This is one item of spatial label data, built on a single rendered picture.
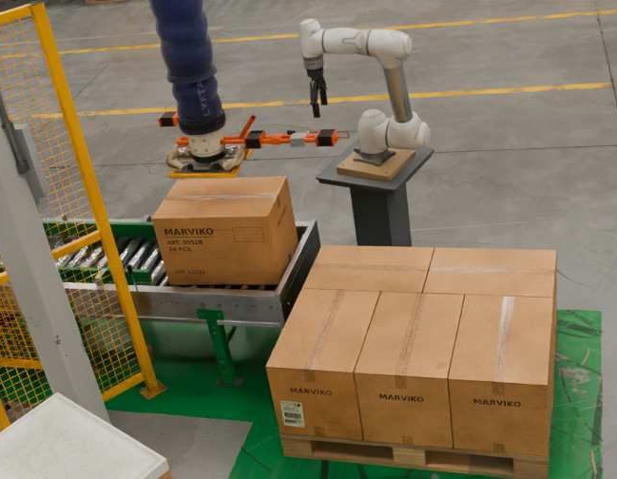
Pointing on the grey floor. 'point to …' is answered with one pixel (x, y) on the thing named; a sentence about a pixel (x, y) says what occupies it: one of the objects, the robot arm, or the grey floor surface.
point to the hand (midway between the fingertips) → (320, 108)
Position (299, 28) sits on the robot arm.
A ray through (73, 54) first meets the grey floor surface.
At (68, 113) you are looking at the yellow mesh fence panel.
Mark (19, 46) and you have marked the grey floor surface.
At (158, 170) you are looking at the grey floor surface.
